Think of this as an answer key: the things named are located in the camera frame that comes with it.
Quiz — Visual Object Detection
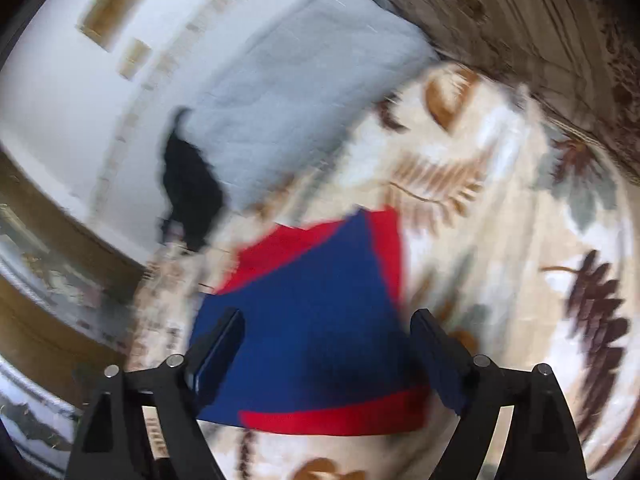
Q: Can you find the red and blue knit garment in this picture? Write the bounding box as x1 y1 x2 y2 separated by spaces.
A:
192 209 430 437

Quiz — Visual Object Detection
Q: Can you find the black clothing pile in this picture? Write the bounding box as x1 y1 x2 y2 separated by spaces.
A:
160 107 224 252

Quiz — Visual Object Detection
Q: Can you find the wooden glass door cabinet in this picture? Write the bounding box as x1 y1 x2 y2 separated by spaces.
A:
1 155 143 479

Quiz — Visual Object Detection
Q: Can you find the leaf patterned beige blanket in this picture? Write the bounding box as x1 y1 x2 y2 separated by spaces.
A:
127 63 639 479

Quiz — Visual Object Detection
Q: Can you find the grey quilted pillow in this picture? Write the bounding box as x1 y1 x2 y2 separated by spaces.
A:
183 0 436 211

